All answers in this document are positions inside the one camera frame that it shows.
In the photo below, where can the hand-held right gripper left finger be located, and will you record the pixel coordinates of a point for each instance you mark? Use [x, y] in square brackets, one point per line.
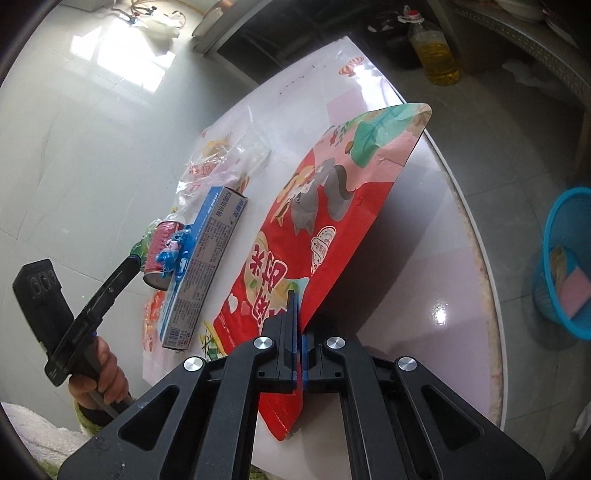
[291, 344]

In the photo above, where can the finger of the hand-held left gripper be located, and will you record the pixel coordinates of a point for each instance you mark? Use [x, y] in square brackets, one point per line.
[104, 300]

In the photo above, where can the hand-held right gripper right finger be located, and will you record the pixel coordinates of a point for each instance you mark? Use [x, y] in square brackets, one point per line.
[323, 364]

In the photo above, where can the pink red drink can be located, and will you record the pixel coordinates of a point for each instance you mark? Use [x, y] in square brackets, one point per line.
[158, 251]

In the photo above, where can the red printed snack bag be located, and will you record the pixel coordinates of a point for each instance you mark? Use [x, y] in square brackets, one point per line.
[323, 221]

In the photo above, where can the blue plastic basket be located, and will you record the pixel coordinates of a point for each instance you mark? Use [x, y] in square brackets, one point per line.
[554, 221]

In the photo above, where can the person's left forearm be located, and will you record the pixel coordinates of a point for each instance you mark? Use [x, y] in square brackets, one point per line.
[37, 429]

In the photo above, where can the person's left hand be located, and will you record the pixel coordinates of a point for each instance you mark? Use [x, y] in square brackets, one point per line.
[110, 367]

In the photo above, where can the orange red wrapper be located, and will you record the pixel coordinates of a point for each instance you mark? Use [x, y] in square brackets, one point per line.
[151, 323]

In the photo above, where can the blue grey toothpaste box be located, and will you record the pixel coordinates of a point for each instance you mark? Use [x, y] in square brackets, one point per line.
[203, 267]

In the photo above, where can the clear plastic bag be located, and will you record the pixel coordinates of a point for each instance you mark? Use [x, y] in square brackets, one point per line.
[217, 173]

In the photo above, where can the yellow wrapper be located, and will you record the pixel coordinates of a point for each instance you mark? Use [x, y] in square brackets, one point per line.
[559, 265]

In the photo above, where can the pink box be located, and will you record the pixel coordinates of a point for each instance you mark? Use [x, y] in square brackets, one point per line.
[575, 290]

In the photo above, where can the white plastic bag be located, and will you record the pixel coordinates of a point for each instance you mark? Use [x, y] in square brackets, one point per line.
[161, 25]

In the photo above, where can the dark cabinet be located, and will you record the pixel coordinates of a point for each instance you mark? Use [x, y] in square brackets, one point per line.
[277, 32]

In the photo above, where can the dark plastic jug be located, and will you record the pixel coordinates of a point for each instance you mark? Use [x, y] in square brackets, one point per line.
[390, 41]

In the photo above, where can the yellow cooking oil bottle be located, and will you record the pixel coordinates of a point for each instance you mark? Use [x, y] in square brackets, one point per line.
[436, 55]

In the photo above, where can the white crumpled paper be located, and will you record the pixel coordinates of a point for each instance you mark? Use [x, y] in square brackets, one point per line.
[526, 74]

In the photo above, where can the grey stone counter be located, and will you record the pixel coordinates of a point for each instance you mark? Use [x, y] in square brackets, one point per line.
[531, 41]

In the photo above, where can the white bowl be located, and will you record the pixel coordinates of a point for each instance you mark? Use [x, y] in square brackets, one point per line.
[521, 7]

